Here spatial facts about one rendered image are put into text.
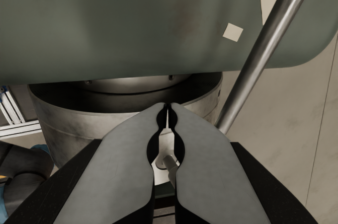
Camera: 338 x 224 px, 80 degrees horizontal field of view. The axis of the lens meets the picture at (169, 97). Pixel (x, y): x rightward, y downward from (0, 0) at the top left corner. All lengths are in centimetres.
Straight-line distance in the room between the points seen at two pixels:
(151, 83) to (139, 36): 10
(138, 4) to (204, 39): 6
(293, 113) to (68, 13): 232
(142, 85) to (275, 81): 184
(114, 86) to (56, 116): 7
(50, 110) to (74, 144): 5
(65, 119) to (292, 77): 202
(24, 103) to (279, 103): 206
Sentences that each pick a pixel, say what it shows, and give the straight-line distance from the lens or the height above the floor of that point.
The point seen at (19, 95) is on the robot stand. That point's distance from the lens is 149.
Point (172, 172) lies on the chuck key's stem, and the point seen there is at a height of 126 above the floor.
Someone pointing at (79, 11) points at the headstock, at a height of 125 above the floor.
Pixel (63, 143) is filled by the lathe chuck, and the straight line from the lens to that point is 30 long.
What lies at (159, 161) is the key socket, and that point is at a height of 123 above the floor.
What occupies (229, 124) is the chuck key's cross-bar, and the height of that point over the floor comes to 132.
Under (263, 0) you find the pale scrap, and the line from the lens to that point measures 21.
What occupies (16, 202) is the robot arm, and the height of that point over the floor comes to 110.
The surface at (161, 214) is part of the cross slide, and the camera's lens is 88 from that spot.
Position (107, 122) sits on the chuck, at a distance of 24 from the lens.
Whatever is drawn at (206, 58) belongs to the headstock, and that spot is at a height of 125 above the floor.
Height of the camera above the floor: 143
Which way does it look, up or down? 60 degrees down
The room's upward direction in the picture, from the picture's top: 156 degrees clockwise
